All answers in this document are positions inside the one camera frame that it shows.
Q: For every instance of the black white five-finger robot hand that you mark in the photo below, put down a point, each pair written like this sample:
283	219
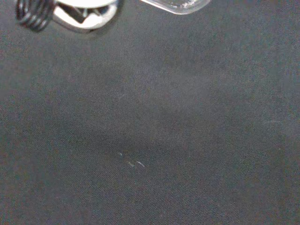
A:
89	18

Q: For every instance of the black cloth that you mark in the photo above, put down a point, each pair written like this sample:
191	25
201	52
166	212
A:
150	129

